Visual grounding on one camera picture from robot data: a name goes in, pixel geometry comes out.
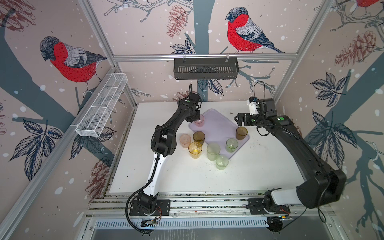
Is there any brown textured glass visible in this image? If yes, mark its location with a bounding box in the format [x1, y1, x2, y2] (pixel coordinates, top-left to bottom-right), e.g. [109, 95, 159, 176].
[236, 127, 248, 141]

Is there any rose pink glass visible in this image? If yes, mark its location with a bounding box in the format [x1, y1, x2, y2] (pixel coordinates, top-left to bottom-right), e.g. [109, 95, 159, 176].
[194, 115, 205, 128]

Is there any bright green glass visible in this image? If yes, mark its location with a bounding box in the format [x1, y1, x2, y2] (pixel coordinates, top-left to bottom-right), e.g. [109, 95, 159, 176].
[226, 138, 239, 153]

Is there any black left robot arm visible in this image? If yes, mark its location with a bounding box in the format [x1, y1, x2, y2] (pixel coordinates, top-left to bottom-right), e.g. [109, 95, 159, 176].
[137, 92, 201, 212]

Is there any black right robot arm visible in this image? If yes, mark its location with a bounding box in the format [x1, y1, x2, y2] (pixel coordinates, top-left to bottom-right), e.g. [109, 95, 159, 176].
[235, 97, 347, 212]

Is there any lilac plastic tray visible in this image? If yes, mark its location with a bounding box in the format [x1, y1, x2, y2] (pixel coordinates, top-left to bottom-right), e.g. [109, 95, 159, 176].
[189, 109, 250, 159]

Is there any dark brown glass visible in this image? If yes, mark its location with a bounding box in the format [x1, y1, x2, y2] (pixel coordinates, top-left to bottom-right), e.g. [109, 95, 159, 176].
[193, 131, 206, 145]

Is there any pale green tall glass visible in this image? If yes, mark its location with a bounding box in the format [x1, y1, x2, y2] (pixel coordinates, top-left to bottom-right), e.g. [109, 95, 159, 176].
[207, 143, 221, 161]

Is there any pale green small glass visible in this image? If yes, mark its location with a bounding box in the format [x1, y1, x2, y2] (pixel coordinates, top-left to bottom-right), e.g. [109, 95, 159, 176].
[215, 155, 229, 170]

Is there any yellow amber glass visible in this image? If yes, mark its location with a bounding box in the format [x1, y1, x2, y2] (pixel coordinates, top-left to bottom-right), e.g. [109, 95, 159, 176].
[188, 142, 203, 159]

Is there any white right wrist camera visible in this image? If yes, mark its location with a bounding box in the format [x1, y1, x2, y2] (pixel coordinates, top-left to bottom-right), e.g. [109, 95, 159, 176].
[247, 97, 259, 116]

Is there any black wire wall basket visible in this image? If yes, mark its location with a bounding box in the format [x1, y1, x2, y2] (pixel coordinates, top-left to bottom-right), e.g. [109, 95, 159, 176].
[174, 58, 239, 80]

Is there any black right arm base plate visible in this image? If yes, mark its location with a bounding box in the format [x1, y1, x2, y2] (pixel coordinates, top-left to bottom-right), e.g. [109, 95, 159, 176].
[247, 199, 291, 215]

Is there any white mesh wall basket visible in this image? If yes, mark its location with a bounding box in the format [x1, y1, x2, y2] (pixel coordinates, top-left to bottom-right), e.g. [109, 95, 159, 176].
[76, 73, 128, 137]

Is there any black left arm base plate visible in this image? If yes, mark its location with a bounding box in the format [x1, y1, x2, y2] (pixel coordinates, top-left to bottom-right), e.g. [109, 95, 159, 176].
[128, 200, 171, 217]

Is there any black corrugated cable hose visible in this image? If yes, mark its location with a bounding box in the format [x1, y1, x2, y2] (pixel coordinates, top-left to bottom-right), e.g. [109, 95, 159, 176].
[124, 152, 160, 235]

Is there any aluminium rail frame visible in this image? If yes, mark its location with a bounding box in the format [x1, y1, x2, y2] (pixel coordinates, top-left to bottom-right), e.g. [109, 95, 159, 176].
[85, 190, 335, 220]

